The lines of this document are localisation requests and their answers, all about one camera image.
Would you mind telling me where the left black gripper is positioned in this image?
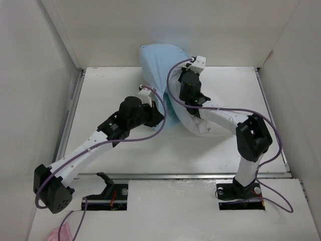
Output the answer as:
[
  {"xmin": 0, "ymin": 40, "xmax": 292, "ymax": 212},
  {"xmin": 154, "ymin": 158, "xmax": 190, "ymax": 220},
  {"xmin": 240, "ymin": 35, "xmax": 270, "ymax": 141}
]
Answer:
[{"xmin": 128, "ymin": 100, "xmax": 165, "ymax": 130}]

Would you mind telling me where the white pillow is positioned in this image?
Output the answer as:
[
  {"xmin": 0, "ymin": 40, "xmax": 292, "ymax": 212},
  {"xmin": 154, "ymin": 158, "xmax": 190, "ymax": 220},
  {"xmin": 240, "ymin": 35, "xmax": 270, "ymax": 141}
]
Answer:
[{"xmin": 168, "ymin": 69, "xmax": 244, "ymax": 137}]

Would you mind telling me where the light blue pillowcase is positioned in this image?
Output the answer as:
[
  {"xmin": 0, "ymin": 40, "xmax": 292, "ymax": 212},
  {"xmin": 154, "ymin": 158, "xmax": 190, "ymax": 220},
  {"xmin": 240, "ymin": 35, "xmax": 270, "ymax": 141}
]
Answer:
[{"xmin": 139, "ymin": 44, "xmax": 198, "ymax": 132}]

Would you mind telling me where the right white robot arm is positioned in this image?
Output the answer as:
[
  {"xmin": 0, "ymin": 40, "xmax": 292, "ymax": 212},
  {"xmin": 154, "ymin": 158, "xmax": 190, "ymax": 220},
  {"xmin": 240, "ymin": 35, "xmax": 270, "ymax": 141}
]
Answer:
[{"xmin": 167, "ymin": 56, "xmax": 273, "ymax": 201}]

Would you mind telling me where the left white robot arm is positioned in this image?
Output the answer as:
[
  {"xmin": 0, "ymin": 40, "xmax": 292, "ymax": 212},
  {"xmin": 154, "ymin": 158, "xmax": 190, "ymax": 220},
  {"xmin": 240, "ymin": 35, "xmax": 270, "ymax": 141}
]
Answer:
[{"xmin": 33, "ymin": 85, "xmax": 167, "ymax": 214}]

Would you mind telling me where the pink plastic bag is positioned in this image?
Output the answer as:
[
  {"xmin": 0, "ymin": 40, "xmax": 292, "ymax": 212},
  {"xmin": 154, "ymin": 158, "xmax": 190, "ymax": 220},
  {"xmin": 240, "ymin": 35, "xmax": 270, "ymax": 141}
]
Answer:
[{"xmin": 46, "ymin": 223, "xmax": 73, "ymax": 241}]

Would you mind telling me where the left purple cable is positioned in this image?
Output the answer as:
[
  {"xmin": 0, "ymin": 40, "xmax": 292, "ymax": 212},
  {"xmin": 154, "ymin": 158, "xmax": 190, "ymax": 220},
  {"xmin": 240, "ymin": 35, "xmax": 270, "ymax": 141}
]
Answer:
[{"xmin": 35, "ymin": 85, "xmax": 168, "ymax": 241}]

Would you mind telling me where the purple cable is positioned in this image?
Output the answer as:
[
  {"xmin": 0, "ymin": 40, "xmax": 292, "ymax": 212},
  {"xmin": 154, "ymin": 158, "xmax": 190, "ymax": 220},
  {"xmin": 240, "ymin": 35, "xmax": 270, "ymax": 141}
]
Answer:
[
  {"xmin": 167, "ymin": 57, "xmax": 293, "ymax": 213},
  {"xmin": 35, "ymin": 85, "xmax": 168, "ymax": 241}
]

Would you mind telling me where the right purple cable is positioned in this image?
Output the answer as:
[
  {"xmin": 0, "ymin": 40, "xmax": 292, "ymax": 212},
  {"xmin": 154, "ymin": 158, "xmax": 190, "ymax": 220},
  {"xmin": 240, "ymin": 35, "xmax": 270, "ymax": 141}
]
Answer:
[{"xmin": 167, "ymin": 57, "xmax": 293, "ymax": 213}]

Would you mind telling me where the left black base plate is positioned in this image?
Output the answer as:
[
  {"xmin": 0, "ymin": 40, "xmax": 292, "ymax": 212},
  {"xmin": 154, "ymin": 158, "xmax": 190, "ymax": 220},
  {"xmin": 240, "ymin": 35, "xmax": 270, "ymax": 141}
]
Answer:
[{"xmin": 86, "ymin": 172, "xmax": 128, "ymax": 205}]

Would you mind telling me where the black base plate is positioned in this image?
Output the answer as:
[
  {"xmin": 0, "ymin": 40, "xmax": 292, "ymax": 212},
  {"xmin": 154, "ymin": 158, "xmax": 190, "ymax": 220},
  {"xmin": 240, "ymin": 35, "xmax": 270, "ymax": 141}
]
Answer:
[
  {"xmin": 86, "ymin": 172, "xmax": 128, "ymax": 205},
  {"xmin": 216, "ymin": 183, "xmax": 262, "ymax": 201}
]

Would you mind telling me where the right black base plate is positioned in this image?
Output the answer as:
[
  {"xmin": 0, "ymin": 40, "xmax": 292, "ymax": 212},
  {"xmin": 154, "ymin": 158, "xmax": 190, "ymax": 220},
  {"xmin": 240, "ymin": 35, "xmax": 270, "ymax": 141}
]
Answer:
[{"xmin": 216, "ymin": 183, "xmax": 262, "ymax": 201}]

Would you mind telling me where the aluminium front rail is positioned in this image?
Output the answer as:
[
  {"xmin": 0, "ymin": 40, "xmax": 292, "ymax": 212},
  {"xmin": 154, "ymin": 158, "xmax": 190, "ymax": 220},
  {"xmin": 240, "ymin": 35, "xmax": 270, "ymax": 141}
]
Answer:
[{"xmin": 75, "ymin": 172, "xmax": 293, "ymax": 180}]

